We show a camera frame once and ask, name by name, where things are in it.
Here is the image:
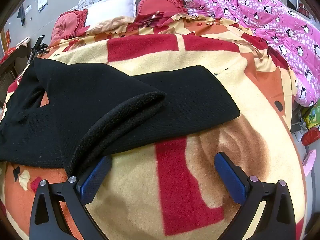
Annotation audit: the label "red heart cushion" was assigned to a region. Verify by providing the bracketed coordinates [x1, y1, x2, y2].
[134, 0, 189, 28]
[51, 8, 89, 40]

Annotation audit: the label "red cloth items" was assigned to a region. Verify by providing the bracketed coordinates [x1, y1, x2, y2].
[0, 49, 17, 64]

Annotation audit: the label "red and yellow printed blanket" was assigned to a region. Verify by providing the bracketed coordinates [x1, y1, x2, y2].
[0, 14, 308, 240]

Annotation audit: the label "pink plastic item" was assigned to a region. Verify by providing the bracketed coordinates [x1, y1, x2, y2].
[302, 149, 317, 178]

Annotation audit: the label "pale cloth on table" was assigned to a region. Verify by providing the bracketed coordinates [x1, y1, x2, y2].
[16, 37, 31, 48]

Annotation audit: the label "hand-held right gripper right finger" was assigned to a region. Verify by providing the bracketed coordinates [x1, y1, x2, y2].
[214, 152, 297, 240]

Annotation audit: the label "red container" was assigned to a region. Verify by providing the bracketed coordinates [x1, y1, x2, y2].
[297, 1, 313, 18]

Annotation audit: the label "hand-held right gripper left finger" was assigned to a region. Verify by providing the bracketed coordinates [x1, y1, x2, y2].
[29, 155, 113, 240]

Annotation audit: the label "white pillow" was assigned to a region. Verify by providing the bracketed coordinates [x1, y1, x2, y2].
[84, 0, 138, 27]

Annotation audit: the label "dark wooden table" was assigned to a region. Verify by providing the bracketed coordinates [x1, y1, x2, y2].
[0, 42, 32, 103]

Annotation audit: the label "red plastic bag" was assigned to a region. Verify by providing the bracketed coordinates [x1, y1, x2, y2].
[301, 127, 320, 145]

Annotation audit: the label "black tripod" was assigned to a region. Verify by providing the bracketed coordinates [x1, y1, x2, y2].
[26, 35, 49, 65]

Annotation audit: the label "black pants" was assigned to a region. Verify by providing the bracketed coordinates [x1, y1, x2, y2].
[0, 58, 241, 178]

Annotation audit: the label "pink penguin print quilt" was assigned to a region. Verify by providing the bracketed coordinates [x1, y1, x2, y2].
[172, 0, 320, 108]

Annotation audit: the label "dark cloth hanging on wall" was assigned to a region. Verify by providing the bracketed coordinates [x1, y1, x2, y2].
[17, 4, 26, 26]

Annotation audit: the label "green patterned bag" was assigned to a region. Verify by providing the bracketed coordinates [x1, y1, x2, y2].
[304, 104, 320, 130]

